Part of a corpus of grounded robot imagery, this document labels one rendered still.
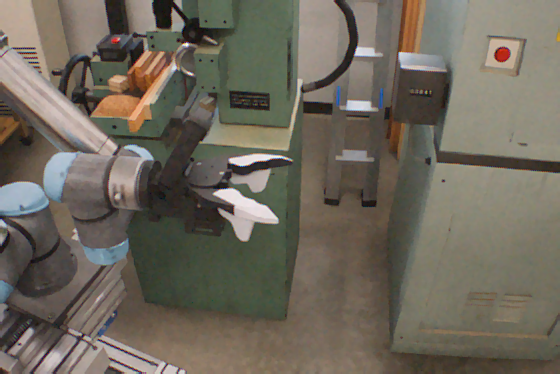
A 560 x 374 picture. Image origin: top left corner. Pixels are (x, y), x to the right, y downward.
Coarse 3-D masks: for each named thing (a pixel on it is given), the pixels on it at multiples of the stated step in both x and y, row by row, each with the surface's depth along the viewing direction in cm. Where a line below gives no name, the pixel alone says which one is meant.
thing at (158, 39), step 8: (152, 24) 158; (176, 24) 158; (152, 32) 154; (160, 32) 154; (168, 32) 154; (176, 32) 154; (152, 40) 156; (160, 40) 156; (168, 40) 156; (176, 40) 155; (184, 40) 155; (152, 48) 158; (160, 48) 158; (168, 48) 157; (176, 48) 157
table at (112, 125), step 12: (144, 48) 184; (180, 84) 165; (180, 96) 166; (96, 108) 152; (168, 108) 156; (96, 120) 149; (108, 120) 149; (120, 120) 148; (108, 132) 152; (120, 132) 151; (132, 132) 150; (144, 132) 150; (156, 132) 149
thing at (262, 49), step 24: (240, 0) 137; (264, 0) 136; (288, 0) 135; (240, 24) 142; (264, 24) 141; (288, 24) 140; (240, 48) 146; (264, 48) 145; (288, 48) 144; (240, 72) 151; (264, 72) 150; (288, 72) 149; (288, 96) 154; (240, 120) 161; (264, 120) 160; (288, 120) 159
